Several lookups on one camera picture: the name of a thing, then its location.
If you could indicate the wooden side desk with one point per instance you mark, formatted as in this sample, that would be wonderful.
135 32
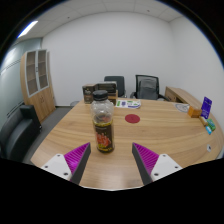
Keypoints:
181 95

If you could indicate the black leather sofa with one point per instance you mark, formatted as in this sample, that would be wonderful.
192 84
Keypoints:
16 133

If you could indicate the small light blue box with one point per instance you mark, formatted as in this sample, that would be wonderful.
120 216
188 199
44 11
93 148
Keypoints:
208 130

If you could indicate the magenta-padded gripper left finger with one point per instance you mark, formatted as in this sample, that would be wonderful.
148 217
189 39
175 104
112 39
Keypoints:
76 157

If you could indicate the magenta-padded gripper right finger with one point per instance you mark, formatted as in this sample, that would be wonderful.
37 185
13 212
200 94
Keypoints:
148 158

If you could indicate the small dark brown carton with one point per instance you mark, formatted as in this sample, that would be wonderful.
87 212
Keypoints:
88 94

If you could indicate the purple standing card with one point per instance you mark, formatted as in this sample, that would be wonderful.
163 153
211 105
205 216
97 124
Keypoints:
206 107

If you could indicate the ceiling light panel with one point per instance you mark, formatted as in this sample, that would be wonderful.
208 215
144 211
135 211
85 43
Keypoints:
27 29

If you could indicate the clear drink bottle black cap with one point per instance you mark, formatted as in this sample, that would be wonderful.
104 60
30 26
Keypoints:
103 133

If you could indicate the white and green leaflet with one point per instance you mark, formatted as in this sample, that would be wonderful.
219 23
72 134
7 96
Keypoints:
128 104

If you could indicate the wooden cabinet with glass doors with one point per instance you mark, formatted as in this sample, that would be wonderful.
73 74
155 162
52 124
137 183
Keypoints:
41 100

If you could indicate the flat dark brown box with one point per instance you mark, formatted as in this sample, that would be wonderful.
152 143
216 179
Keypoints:
106 86

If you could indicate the grey backpack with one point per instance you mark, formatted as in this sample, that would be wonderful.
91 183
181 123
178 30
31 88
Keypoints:
147 89

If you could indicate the small yellow box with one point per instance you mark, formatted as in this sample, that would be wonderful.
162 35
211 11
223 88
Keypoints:
203 120

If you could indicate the orange box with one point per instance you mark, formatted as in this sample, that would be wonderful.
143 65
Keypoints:
194 112

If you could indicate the green flat box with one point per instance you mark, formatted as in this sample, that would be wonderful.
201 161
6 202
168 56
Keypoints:
211 124

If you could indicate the flat round red coaster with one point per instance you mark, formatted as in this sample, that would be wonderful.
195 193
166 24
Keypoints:
132 118

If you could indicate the black mesh office chair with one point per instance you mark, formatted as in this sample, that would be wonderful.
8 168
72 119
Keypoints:
146 76

